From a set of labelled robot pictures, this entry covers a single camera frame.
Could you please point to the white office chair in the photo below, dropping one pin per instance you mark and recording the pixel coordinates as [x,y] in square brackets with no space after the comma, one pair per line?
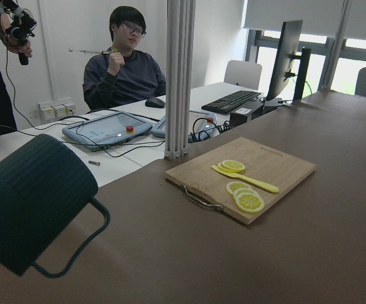
[243,73]

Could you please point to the seated person in blue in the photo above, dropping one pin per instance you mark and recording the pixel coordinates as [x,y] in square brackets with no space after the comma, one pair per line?
[123,75]

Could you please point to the yellow plastic knife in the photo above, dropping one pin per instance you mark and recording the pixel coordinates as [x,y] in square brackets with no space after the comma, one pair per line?
[261,184]

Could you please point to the blue teach pendant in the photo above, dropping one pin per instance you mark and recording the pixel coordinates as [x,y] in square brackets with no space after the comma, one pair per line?
[159,129]
[108,130]

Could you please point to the black handheld controller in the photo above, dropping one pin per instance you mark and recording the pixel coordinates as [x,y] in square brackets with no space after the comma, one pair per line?
[22,23]

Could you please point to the white wall socket strip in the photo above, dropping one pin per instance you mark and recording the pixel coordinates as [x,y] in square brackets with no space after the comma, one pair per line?
[52,110]

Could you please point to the black computer mouse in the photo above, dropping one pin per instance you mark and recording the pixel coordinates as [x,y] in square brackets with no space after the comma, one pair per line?
[155,103]

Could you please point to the black keyboard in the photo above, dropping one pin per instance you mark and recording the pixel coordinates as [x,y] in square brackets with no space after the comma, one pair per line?
[231,101]

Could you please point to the dark teal mug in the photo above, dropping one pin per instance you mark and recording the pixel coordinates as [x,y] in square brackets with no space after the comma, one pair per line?
[43,187]

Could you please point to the aluminium frame post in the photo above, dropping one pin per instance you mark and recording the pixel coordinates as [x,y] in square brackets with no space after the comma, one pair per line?
[180,35]

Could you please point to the wooden cutting board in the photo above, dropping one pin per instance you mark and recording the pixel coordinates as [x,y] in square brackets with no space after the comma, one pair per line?
[261,162]

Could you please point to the black monitor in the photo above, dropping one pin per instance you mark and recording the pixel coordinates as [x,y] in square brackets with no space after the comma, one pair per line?
[288,65]

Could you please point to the black power adapter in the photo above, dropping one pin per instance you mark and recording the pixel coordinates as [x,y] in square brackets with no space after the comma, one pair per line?
[248,111]

